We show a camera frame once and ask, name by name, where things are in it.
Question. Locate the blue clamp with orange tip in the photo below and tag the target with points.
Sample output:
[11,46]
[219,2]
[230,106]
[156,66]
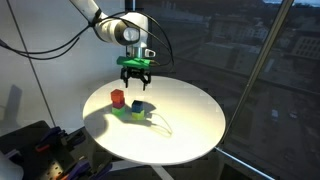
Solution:
[50,135]

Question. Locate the magenta block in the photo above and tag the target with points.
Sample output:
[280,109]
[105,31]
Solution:
[119,104]

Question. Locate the purple clamp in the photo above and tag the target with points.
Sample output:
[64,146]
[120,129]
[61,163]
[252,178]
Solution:
[79,168]

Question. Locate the white rounded object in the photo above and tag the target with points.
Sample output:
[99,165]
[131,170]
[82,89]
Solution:
[9,168]

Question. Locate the orange block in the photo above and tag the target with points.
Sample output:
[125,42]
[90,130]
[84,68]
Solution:
[117,95]

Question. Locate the blue block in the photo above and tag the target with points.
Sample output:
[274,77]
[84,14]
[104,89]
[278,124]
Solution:
[137,106]

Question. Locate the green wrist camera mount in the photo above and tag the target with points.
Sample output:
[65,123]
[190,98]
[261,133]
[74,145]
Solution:
[135,61]

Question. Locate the white table base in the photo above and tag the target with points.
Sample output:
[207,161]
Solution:
[162,172]

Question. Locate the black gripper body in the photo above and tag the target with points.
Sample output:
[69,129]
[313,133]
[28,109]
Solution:
[135,72]

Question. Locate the window sill rail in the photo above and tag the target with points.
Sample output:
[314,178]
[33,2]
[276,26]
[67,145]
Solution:
[245,163]

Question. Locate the black perforated equipment cart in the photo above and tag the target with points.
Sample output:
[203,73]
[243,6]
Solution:
[40,163]

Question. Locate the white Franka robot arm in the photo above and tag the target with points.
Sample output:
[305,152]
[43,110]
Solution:
[115,31]

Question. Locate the green block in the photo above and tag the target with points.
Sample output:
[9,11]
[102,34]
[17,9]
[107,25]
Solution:
[118,111]

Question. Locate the diagonal metal window bar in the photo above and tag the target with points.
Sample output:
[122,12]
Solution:
[258,66]

